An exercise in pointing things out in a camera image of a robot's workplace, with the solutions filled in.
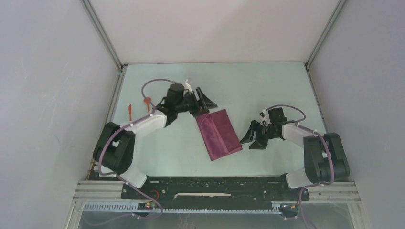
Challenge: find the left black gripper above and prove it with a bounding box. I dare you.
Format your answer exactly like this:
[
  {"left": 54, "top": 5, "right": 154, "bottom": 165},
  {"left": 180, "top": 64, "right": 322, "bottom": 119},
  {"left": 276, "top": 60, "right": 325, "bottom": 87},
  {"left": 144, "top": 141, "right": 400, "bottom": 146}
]
[{"left": 176, "top": 88, "right": 217, "bottom": 118}]

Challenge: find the white cable duct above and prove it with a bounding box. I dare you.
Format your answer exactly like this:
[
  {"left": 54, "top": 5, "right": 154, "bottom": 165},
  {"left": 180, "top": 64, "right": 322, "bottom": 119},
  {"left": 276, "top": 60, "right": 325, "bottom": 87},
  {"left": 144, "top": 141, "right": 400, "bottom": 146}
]
[{"left": 83, "top": 202, "right": 281, "bottom": 214}]

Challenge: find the orange plastic spoon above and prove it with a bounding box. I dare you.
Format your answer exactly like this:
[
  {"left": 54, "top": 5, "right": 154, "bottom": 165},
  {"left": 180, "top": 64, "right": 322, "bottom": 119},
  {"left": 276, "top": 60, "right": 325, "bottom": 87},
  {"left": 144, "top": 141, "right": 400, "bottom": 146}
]
[{"left": 143, "top": 97, "right": 151, "bottom": 113}]

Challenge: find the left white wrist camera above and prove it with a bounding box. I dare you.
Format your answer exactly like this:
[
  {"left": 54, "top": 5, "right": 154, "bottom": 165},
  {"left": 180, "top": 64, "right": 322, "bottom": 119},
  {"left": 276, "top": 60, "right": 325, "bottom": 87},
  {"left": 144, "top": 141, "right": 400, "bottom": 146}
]
[{"left": 182, "top": 78, "right": 194, "bottom": 96}]

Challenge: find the orange plastic knife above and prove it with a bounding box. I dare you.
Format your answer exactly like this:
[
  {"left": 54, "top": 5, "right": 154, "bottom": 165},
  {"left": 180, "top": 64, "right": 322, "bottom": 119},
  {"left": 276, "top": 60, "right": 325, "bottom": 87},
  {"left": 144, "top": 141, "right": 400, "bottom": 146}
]
[{"left": 128, "top": 104, "right": 132, "bottom": 121}]

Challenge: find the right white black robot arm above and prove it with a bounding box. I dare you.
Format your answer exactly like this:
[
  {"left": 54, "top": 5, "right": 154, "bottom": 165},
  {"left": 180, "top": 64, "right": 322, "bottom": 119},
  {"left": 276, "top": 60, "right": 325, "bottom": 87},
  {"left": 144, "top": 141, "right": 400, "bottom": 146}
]
[{"left": 240, "top": 104, "right": 350, "bottom": 199}]

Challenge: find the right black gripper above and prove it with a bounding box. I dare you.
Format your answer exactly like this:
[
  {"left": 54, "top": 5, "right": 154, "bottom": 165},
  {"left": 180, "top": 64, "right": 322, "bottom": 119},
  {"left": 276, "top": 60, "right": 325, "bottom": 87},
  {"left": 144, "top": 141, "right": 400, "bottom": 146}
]
[{"left": 239, "top": 119, "right": 277, "bottom": 150}]

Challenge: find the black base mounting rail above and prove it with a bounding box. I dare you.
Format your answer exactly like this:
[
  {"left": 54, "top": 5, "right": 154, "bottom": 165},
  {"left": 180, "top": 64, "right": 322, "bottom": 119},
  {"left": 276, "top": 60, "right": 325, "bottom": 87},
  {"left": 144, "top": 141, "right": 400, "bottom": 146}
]
[{"left": 140, "top": 176, "right": 309, "bottom": 209}]

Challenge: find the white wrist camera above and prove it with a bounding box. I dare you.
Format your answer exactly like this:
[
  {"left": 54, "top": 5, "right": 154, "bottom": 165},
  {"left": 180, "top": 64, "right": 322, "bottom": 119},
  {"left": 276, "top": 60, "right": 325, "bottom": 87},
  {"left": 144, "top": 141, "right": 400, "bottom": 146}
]
[
  {"left": 182, "top": 78, "right": 194, "bottom": 96},
  {"left": 259, "top": 109, "right": 271, "bottom": 125}
]

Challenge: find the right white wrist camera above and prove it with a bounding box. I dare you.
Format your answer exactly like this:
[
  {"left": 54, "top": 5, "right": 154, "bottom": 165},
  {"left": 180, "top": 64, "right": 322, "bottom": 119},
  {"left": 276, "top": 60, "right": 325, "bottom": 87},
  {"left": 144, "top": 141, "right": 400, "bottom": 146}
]
[{"left": 259, "top": 109, "right": 271, "bottom": 125}]

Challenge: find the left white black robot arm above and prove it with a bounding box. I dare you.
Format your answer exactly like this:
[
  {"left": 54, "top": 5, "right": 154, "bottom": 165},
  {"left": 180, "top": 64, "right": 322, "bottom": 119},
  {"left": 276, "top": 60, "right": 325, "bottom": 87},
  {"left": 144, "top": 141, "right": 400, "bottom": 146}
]
[{"left": 93, "top": 83, "right": 218, "bottom": 199}]

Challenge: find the maroon cloth napkin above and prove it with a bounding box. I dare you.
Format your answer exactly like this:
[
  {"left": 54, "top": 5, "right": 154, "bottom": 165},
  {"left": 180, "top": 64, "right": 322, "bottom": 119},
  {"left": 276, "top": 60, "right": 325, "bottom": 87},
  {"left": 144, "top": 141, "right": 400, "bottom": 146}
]
[{"left": 195, "top": 109, "right": 242, "bottom": 161}]

